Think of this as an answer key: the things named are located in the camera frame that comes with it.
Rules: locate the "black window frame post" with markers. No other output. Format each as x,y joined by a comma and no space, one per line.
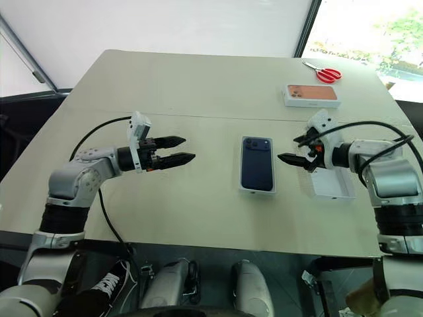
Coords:
305,26

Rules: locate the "white box tray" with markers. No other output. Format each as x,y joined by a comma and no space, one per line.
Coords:
330,185

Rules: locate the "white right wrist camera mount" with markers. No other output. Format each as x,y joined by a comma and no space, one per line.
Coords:
325,127

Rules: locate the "tan brown lump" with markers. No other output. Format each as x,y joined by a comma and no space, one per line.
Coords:
363,297

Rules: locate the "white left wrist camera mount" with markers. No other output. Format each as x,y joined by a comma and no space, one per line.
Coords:
138,127

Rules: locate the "white box with orange phone print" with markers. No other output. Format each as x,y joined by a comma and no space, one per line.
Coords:
310,94

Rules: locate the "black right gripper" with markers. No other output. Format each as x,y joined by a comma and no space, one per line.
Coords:
316,155

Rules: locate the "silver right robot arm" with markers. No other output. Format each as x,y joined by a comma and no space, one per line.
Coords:
393,178

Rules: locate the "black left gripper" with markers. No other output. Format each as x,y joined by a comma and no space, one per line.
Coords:
147,156

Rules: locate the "dark blue smartphone in tray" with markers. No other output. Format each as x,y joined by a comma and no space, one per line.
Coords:
257,193

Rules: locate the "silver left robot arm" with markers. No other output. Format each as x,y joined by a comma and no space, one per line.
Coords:
72,178

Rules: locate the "black metal bracket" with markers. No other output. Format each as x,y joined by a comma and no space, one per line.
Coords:
330,284

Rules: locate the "dark blue smartphone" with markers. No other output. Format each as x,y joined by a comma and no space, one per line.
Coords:
257,165
257,193

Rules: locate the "grey rounded shell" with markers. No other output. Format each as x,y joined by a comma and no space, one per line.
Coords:
251,287
170,284

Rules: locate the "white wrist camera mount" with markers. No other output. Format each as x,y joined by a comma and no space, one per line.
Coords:
325,127
138,127

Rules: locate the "black and white sneaker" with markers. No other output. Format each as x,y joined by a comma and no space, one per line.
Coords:
110,280

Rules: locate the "grey metal bar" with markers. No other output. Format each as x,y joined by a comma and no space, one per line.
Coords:
29,59

